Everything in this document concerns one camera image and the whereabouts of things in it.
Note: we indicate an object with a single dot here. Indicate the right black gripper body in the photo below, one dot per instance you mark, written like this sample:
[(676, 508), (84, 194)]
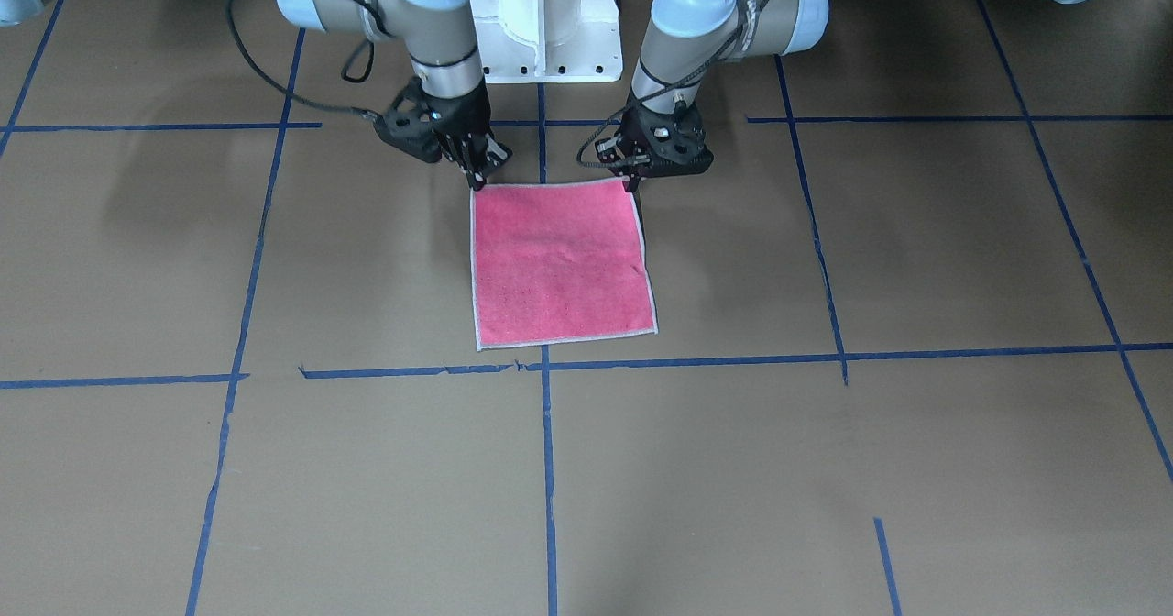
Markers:
[(463, 117)]

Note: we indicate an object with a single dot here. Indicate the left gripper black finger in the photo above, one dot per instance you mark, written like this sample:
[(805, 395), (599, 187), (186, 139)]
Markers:
[(632, 179)]

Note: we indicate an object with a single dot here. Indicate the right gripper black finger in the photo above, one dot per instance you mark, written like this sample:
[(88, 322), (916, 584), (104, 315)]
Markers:
[(479, 156)]

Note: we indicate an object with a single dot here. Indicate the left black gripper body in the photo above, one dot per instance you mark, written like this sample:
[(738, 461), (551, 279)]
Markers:
[(634, 169)]

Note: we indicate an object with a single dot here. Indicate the pink towel with white edge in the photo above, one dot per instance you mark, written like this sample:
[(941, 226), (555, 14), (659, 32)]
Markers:
[(556, 263)]

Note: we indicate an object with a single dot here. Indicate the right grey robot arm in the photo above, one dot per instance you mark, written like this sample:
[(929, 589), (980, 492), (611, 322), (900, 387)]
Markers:
[(439, 37)]

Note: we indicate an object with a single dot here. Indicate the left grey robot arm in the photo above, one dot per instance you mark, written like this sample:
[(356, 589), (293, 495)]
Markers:
[(686, 38)]

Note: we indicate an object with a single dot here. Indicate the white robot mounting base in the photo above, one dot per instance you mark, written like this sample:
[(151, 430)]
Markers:
[(549, 41)]

